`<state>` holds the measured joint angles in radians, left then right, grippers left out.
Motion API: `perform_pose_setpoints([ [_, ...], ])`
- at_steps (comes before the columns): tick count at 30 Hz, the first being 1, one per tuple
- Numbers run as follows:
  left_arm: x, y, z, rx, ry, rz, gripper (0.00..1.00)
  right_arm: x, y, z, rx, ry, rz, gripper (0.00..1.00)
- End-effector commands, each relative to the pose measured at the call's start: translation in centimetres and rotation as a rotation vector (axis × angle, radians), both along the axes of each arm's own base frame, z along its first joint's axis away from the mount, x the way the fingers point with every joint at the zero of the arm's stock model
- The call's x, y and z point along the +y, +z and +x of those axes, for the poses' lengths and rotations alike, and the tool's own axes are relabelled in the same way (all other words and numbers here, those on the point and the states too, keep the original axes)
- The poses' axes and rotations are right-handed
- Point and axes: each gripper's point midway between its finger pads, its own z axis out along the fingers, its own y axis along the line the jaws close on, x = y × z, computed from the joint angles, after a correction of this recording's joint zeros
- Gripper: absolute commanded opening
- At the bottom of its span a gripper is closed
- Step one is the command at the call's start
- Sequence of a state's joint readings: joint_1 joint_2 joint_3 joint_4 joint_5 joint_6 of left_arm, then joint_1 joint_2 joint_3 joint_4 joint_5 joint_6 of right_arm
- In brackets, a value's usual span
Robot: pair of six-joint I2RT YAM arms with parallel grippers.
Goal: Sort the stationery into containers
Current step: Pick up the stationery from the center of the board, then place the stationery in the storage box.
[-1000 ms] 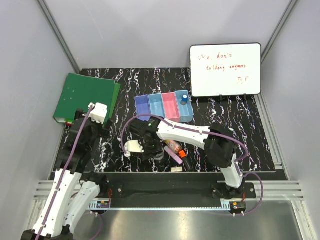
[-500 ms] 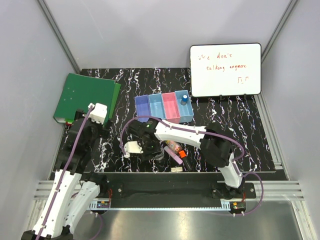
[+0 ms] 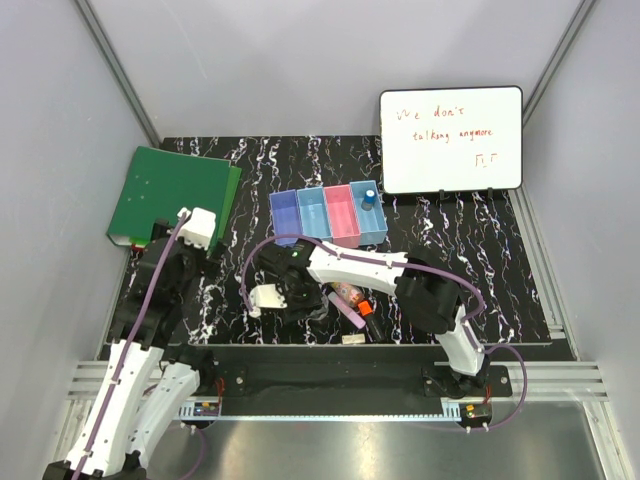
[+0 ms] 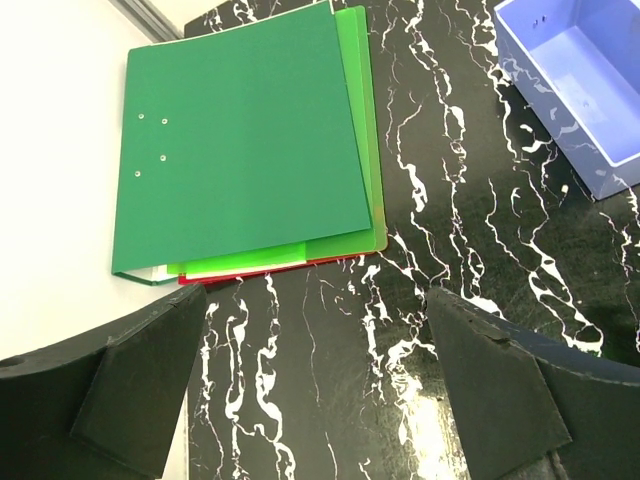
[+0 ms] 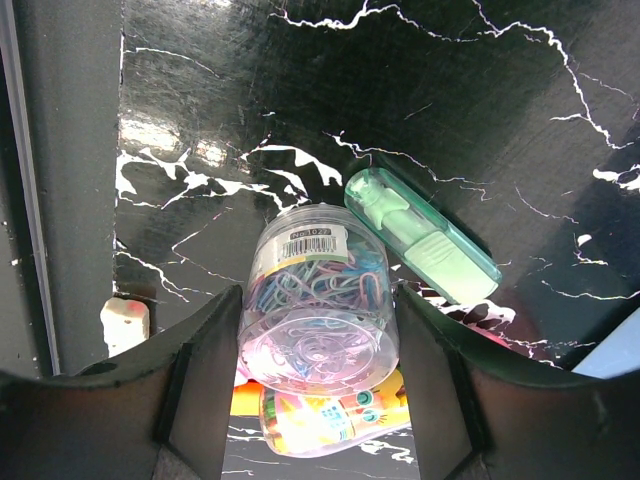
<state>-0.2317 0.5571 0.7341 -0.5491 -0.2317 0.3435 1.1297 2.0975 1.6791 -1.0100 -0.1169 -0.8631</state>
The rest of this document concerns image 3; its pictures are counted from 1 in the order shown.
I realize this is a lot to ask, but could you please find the pink highlighter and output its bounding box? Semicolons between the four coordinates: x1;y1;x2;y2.
328;292;366;330

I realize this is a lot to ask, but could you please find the pink-capped colourful bottle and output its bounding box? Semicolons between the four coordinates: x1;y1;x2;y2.
331;282;364;307

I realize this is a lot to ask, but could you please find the pink rectangular bin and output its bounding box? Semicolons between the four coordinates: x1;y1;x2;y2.
324;184;360;248

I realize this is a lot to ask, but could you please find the light blue end bin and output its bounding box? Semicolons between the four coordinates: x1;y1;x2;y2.
350;180;388;246

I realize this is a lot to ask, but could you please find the small blue-capped bottle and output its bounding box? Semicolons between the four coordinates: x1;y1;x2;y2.
361;189;377;211

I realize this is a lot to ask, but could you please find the clear glitter jar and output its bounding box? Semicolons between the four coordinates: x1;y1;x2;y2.
306;298;329;322

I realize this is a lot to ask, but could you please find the purple rectangular bin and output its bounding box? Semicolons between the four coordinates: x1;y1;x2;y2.
269;189;302;247

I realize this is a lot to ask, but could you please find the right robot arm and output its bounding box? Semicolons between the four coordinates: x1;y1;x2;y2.
242;235;490;399

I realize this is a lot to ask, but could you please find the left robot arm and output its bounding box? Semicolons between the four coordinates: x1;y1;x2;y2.
43;208;216;479

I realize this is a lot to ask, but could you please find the orange black marker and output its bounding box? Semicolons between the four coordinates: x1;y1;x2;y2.
357;300;386;343

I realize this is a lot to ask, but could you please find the white eraser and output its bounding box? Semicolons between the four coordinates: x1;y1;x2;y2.
342;334;366;345

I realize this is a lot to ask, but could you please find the dark green binder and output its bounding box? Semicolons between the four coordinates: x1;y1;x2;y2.
107;146;233;246

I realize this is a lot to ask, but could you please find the light green folder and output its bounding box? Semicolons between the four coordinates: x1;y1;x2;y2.
209;166;242;253

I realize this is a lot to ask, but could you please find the black marble mat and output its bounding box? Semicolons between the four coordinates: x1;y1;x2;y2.
161;135;574;361

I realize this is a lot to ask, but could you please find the white dry-erase board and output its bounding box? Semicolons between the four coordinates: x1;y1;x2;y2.
379;85;523;195

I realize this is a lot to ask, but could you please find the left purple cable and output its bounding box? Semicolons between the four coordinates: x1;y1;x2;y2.
69;209;207;480

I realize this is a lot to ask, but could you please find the purple cable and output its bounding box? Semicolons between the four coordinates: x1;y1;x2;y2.
239;233;529;432
69;209;207;480

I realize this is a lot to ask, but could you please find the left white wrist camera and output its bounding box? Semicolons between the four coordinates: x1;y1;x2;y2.
177;207;217;251

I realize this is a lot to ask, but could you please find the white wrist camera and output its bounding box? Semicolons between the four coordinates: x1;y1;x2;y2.
177;207;217;251
249;284;287;318

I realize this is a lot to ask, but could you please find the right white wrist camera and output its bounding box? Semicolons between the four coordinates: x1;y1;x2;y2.
249;284;287;318

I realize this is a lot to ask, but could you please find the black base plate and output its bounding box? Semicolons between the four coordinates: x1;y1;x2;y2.
158;343;514;419

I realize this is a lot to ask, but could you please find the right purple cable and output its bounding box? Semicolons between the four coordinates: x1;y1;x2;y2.
239;233;529;432

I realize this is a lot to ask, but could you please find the aluminium rail frame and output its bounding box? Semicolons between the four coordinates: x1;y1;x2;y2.
47;359;636;480

